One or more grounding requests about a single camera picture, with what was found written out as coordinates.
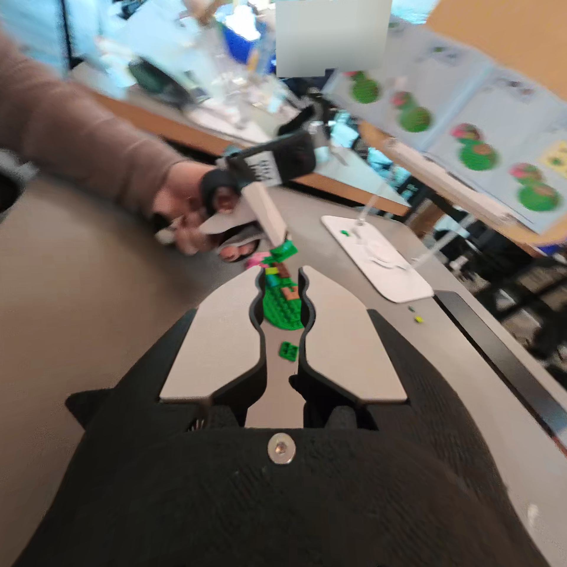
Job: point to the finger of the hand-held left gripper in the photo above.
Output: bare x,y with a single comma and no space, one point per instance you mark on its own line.
268,215

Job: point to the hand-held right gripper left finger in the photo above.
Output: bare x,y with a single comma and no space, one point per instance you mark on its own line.
212,345

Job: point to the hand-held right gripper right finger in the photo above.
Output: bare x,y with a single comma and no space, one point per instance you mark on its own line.
350,350

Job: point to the green lego baseplate build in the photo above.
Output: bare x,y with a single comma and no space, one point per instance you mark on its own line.
281,305

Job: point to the person's left forearm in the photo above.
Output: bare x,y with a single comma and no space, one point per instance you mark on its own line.
79,128

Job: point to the small green lego plate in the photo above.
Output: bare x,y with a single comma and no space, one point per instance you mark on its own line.
288,351

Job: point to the lego instruction booklet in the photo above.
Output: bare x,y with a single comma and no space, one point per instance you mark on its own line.
465,119

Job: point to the person's left hand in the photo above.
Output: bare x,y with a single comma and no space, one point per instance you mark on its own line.
184,195

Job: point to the black object on desk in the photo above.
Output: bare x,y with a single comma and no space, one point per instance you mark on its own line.
301,122

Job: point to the wooden background desk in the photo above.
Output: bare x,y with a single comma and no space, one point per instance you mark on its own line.
341,177

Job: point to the clear acrylic booklet stand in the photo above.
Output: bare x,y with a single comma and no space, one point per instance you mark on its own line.
376,190

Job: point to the white stand base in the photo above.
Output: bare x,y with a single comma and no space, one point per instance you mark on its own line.
385,261

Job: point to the blue bin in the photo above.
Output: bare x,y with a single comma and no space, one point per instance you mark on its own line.
239,42

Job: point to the dark green rounded object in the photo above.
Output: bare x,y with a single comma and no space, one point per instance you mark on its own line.
155,79

